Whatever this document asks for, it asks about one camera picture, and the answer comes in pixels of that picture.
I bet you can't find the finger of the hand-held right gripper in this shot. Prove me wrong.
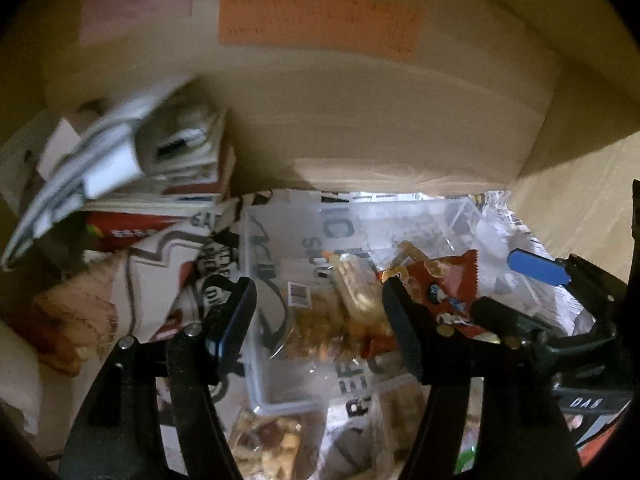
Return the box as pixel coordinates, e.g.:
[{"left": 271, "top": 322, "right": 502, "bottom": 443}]
[
  {"left": 506, "top": 249, "right": 628, "bottom": 313},
  {"left": 471, "top": 297, "right": 556, "bottom": 356}
]

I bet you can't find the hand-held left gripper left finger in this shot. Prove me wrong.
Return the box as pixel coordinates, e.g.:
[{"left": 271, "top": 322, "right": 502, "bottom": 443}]
[{"left": 59, "top": 276, "right": 258, "bottom": 480}]

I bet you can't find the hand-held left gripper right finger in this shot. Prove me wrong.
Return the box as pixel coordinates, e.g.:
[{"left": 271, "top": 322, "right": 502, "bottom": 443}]
[{"left": 381, "top": 276, "right": 584, "bottom": 480}]

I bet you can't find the red snack packet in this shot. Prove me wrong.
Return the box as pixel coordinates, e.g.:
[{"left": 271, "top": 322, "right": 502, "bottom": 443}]
[{"left": 376, "top": 249, "right": 493, "bottom": 341}]

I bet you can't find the clear plastic container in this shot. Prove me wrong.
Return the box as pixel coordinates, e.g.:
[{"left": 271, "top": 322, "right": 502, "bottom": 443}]
[{"left": 239, "top": 195, "right": 506, "bottom": 416}]

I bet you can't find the clear packet of brown snacks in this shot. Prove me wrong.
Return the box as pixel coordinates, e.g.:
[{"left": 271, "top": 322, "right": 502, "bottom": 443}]
[{"left": 227, "top": 407, "right": 323, "bottom": 480}]

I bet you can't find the clear packet of pale crackers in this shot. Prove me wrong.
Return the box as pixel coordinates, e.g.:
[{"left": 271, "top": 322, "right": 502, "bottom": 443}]
[{"left": 327, "top": 252, "right": 388, "bottom": 323}]

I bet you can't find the clear packet of mixed nuts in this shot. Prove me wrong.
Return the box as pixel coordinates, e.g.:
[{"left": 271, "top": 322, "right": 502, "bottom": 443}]
[{"left": 270, "top": 280, "right": 396, "bottom": 361}]

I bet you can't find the clear packet of beige biscuits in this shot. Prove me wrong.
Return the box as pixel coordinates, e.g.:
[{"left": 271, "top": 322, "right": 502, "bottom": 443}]
[{"left": 367, "top": 385, "right": 431, "bottom": 480}]

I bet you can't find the black and white printed cloth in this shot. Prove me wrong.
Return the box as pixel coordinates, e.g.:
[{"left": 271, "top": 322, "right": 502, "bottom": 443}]
[{"left": 112, "top": 189, "right": 598, "bottom": 480}]

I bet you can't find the red and white box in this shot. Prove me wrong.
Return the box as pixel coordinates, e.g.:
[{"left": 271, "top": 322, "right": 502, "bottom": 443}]
[{"left": 82, "top": 140, "right": 237, "bottom": 253}]

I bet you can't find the tan bread packet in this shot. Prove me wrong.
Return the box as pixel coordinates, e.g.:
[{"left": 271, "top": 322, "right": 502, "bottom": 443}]
[{"left": 30, "top": 255, "right": 128, "bottom": 378}]

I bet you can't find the white and grey cardboard box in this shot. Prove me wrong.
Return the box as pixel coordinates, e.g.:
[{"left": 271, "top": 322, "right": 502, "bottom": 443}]
[{"left": 135, "top": 77, "right": 231, "bottom": 181}]

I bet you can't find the white striped paper package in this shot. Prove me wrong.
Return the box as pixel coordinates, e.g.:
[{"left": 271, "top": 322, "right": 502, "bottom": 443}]
[{"left": 2, "top": 77, "right": 196, "bottom": 268}]

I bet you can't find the large cardboard box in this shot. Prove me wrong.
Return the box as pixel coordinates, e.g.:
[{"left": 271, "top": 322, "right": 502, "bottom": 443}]
[{"left": 40, "top": 0, "right": 621, "bottom": 198}]

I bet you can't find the orange paper label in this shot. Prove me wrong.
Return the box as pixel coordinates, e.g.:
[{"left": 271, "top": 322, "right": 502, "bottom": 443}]
[{"left": 218, "top": 0, "right": 422, "bottom": 64}]

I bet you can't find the pink paper label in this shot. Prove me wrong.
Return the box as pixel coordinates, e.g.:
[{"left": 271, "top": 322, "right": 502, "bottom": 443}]
[{"left": 79, "top": 0, "right": 195, "bottom": 46}]

